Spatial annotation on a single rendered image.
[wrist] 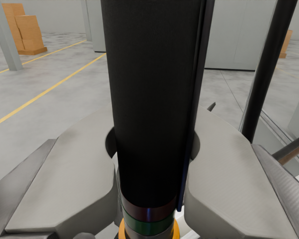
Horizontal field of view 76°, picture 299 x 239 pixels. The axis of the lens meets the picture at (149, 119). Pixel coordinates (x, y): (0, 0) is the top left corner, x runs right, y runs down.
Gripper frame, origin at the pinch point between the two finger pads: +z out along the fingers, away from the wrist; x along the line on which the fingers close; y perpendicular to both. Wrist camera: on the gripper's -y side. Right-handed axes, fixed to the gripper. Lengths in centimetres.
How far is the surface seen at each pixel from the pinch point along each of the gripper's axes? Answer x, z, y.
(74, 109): -144, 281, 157
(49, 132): -155, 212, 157
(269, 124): 70, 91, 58
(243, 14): 207, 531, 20
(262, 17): 252, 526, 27
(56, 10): -612, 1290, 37
